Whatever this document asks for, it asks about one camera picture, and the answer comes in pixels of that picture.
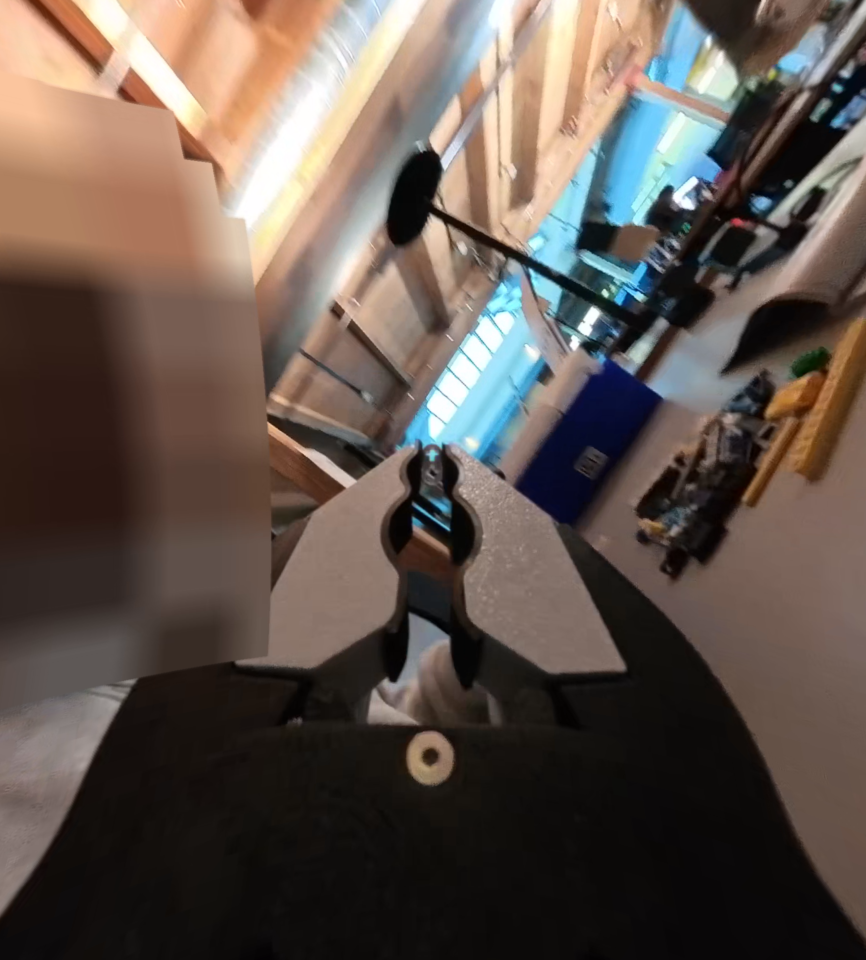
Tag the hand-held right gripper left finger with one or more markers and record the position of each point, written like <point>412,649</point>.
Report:
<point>335,585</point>

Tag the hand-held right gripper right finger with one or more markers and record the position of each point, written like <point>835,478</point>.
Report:
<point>538,592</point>

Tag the pile of mixed lego pieces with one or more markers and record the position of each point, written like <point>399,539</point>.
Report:
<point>692,487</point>

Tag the thin yellow lego beam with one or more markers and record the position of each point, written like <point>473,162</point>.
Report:
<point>770,461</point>

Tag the yellow lego plate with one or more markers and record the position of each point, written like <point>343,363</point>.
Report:
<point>793,397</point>

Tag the long yellow lego beam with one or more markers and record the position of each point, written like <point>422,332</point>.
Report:
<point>838,397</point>

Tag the green lego gear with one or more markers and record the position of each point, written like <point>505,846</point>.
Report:
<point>812,361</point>

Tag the blue plastic bin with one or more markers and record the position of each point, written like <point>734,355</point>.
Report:
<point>605,412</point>

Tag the black equipment box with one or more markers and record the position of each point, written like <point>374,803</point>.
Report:
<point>689,307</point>

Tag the grey zip hoodie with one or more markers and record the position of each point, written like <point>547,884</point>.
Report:
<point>13,787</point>

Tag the black stand with round disc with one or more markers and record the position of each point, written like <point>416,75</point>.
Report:
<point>412,199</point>

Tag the open instruction booklet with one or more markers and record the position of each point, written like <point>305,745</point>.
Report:
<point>838,255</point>

